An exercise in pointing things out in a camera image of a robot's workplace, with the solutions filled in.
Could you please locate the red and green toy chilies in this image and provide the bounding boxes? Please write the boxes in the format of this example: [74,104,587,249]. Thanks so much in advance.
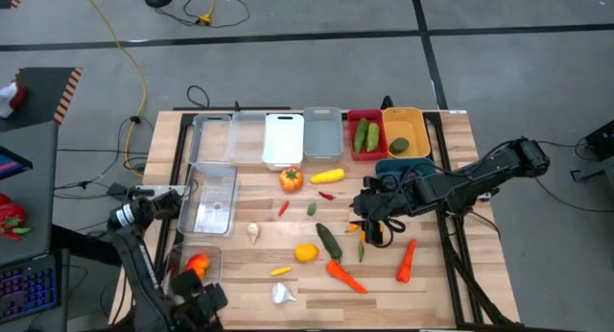
[0,225,33,242]

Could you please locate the yellow floor cable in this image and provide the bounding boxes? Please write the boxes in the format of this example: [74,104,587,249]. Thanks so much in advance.
[76,0,148,170]

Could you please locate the orange plastic bin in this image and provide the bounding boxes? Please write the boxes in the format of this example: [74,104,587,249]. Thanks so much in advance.
[382,107,432,159]

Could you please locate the black equipment box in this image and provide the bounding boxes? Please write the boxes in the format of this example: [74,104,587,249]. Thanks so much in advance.
[569,119,614,184]

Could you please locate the long black floor cable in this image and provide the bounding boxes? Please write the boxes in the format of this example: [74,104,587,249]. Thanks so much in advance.
[534,138,614,213]

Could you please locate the black right table frame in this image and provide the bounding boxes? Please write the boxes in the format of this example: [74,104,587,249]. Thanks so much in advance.
[416,111,522,329]

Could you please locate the short light green cucumber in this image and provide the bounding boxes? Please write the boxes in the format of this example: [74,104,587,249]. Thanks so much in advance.
[366,122,381,154]

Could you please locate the yellow plug cable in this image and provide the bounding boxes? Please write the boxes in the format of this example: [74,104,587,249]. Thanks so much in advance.
[195,0,223,26]

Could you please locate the black power brick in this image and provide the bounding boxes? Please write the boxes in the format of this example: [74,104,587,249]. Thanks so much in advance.
[106,180,131,199]

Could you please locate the black looped floor cable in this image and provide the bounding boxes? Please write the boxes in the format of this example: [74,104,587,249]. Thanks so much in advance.
[153,0,251,30]

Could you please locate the large white garlic bulb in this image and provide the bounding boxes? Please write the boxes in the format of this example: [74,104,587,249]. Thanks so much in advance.
[272,282,296,305]

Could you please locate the black cable loop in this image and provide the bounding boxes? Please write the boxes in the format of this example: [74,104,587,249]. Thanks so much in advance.
[185,84,211,110]

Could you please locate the black bar behind table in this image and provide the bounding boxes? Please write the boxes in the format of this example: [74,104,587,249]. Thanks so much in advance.
[172,101,292,113]

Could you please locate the red and white shoe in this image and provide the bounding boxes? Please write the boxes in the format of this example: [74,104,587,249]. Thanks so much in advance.
[0,81,28,120]

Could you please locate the red plastic bin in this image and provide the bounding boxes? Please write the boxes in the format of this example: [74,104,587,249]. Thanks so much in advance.
[346,108,389,161]

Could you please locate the large clear plastic bin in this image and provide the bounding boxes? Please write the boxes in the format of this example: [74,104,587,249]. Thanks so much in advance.
[162,243,224,332]

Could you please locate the teal plastic bin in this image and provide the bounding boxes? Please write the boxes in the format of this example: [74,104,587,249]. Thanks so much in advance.
[374,157,437,179]

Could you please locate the white plastic bin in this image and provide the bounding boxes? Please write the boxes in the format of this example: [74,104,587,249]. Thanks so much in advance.
[261,113,306,172]

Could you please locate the dark green avocado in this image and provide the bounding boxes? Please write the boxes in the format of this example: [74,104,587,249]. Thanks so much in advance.
[389,136,411,155]

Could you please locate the black floor cables bundle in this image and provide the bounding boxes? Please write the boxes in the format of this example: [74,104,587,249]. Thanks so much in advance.
[52,114,157,227]

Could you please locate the black table frame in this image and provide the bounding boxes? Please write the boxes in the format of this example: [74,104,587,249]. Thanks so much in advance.
[108,111,199,332]
[416,111,522,329]

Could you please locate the straight orange carrot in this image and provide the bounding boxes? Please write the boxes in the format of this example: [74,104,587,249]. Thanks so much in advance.
[395,238,418,284]

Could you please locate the black left table frame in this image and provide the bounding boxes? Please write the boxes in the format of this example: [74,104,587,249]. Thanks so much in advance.
[108,111,199,332]

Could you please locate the grey side desk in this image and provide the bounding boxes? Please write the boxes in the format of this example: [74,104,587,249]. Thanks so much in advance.
[0,120,61,269]

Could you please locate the long light green cucumber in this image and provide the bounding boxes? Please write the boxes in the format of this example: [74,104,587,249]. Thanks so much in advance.
[353,117,369,154]

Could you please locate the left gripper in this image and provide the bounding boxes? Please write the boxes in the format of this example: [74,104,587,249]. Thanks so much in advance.
[165,269,229,332]

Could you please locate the frosted translucent plastic bin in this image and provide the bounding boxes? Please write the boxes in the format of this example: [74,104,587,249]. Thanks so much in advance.
[228,111,268,164]

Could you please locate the dark green cucumber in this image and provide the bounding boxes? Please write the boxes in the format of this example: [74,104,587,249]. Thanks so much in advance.
[315,223,343,262]

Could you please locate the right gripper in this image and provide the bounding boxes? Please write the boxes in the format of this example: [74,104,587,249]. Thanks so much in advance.
[351,175,421,247]

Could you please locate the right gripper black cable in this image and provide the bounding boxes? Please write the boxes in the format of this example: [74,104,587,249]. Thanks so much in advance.
[382,218,408,249]

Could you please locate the red toy bell pepper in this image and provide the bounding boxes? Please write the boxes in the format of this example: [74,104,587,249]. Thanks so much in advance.
[0,192,28,230]

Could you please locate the large black striped mat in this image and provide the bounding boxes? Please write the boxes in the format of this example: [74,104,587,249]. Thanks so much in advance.
[0,66,84,134]

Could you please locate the yellow orange fruit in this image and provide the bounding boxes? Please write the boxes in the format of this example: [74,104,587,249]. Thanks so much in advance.
[294,243,320,264]

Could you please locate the long orange carrot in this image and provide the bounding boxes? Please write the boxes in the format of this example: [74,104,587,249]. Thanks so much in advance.
[325,259,369,295]

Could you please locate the clear plastic bin with handle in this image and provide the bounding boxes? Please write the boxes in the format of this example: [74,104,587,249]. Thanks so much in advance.
[189,113,234,166]

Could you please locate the grey plastic bin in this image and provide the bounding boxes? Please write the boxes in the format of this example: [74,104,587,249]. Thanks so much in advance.
[302,106,344,164]

